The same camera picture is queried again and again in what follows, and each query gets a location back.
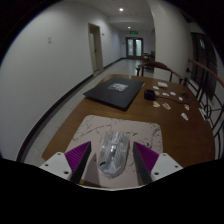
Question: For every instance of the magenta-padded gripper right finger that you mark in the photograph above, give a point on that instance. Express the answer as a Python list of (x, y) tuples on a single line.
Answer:
[(163, 165)]

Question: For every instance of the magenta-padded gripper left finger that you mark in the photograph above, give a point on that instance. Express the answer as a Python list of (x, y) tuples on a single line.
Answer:
[(58, 163)]

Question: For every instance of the translucent grey computer mouse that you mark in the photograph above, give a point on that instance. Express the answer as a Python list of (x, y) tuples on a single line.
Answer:
[(114, 155)]

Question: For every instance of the marble-print mouse pad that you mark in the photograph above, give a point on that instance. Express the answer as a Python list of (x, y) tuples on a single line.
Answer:
[(100, 126)]

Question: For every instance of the small white card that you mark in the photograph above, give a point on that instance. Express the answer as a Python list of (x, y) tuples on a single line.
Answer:
[(165, 94), (184, 116), (172, 93), (155, 87), (181, 98), (186, 107)]

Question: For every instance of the small tan card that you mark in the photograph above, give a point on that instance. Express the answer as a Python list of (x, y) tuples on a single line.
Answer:
[(166, 106), (156, 104)]

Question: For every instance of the small black box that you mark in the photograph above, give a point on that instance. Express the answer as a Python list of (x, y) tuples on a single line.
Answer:
[(150, 94)]

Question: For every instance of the dark scissors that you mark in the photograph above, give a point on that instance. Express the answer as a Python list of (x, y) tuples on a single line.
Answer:
[(185, 96)]

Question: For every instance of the small white box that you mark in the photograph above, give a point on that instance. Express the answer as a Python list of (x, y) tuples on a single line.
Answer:
[(162, 84)]

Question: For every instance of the black closed laptop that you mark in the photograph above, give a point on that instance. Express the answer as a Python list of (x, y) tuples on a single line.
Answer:
[(113, 91)]

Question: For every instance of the wooden curved-back chair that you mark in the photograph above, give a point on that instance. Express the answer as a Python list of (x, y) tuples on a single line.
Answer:
[(156, 64)]

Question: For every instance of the wood-topped black metal railing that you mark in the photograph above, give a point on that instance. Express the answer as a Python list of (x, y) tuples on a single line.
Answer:
[(206, 71)]

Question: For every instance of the dark multi-pane window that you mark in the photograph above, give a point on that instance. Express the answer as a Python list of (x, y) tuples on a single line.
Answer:
[(203, 63)]

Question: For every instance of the pale side door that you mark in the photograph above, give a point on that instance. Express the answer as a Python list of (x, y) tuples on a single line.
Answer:
[(96, 48)]

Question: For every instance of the glass double door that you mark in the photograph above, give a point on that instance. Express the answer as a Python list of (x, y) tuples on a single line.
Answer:
[(134, 47)]

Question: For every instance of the green exit sign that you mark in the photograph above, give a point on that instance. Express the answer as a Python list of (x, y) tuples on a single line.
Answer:
[(133, 32)]

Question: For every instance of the ceiling lights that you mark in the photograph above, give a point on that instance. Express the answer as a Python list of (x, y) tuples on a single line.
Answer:
[(121, 9)]

